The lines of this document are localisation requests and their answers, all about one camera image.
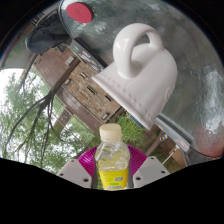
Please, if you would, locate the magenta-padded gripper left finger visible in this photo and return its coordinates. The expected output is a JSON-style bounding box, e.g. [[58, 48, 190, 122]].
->
[[55, 145, 101, 189]]

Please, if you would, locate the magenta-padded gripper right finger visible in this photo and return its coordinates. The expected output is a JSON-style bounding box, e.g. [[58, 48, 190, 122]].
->
[[127, 144, 171, 189]]

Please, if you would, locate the clear yellow-labelled drink bottle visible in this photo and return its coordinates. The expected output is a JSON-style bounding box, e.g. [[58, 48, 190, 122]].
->
[[94, 123, 132, 191]]

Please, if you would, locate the grey laptop with stickers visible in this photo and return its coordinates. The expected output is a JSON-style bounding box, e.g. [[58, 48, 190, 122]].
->
[[154, 114, 193, 154]]

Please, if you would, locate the white ceramic mug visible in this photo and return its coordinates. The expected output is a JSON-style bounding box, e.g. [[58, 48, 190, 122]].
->
[[91, 22, 178, 131]]

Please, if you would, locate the black laptop with stickers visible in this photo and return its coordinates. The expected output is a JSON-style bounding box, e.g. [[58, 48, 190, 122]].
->
[[68, 38, 108, 73]]

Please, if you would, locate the flat round red coaster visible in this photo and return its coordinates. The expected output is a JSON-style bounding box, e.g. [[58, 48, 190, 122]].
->
[[65, 2, 94, 24]]

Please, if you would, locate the grey wall box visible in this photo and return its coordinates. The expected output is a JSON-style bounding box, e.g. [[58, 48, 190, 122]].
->
[[64, 55, 75, 66]]

